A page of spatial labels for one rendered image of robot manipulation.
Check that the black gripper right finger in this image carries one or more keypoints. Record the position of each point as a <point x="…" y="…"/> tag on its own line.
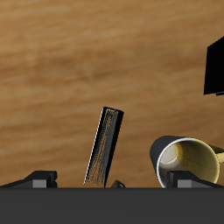
<point x="183" y="180"/>

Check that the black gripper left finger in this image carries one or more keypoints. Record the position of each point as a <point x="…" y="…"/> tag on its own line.
<point x="40" y="178"/>

